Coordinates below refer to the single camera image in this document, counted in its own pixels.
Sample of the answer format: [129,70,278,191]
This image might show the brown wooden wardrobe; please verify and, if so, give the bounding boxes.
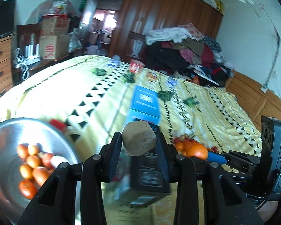
[108,0,223,62]

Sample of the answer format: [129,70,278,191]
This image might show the silver metal basin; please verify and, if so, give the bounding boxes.
[0,118,82,224]

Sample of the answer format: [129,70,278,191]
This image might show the black printed box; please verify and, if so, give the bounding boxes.
[114,121,172,207]

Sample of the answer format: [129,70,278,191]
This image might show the red instant noodle cup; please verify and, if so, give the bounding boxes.
[129,59,145,74]

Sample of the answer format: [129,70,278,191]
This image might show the blue green printed box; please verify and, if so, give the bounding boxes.
[125,85,160,125]

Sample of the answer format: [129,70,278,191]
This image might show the small orange in basin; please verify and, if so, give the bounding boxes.
[18,180,38,200]

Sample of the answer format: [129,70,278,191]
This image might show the green leafy vegetable right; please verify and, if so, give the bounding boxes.
[183,95,200,108]

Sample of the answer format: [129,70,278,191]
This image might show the beige sugarcane chunk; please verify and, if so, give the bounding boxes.
[122,120,157,156]

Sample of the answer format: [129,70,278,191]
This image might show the large orange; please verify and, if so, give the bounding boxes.
[187,144,209,160]

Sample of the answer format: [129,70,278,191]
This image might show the wooden drawer dresser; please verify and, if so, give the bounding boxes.
[0,36,13,98]

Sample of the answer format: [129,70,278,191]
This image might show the pile of clothes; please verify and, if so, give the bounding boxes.
[144,23,234,87]

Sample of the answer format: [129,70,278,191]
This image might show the green leafy vegetable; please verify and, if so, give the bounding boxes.
[183,95,200,108]
[157,90,173,102]

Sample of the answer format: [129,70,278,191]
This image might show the wooden headboard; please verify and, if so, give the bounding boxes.
[225,71,281,131]

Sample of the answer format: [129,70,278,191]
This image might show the yellow patterned bedspread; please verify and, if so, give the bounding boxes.
[0,55,261,160]

